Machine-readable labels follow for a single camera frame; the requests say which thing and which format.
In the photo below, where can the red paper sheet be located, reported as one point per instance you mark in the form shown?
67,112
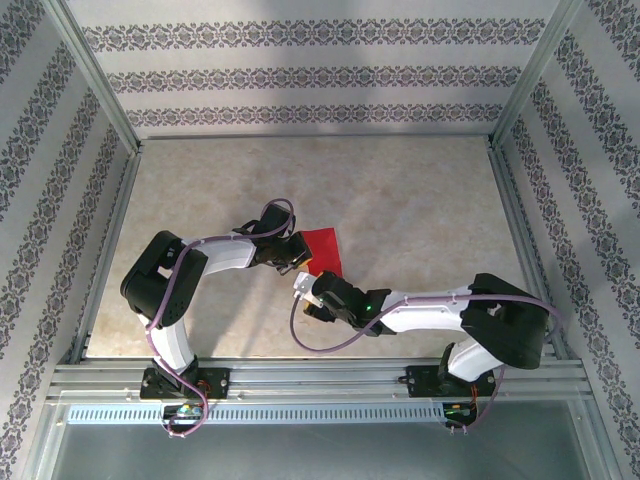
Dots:
325,250

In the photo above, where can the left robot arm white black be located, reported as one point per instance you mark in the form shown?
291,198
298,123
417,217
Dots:
160,280

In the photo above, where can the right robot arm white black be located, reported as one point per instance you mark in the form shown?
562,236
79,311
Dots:
505,325

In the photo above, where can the grey sheet metal tray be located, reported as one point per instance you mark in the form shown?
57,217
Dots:
320,450

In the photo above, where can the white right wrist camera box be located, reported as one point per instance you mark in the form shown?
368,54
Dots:
304,286

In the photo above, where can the long aluminium mounting rail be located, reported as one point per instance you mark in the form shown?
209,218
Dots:
320,375

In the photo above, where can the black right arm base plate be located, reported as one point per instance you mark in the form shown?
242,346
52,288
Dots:
425,382

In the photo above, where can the aluminium back table rail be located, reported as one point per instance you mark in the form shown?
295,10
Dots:
315,136

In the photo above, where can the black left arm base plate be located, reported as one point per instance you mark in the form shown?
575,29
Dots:
215,382

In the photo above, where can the aluminium left side rail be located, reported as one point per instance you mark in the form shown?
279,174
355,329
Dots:
125,200

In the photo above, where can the aluminium right side rail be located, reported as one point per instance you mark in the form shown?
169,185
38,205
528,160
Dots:
510,200

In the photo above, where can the aluminium left frame post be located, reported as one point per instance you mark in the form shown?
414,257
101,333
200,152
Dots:
95,75

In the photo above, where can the aluminium frame post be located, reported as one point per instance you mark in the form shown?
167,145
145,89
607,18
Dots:
535,75
95,75

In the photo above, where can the aluminium right frame post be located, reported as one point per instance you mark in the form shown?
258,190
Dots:
535,75

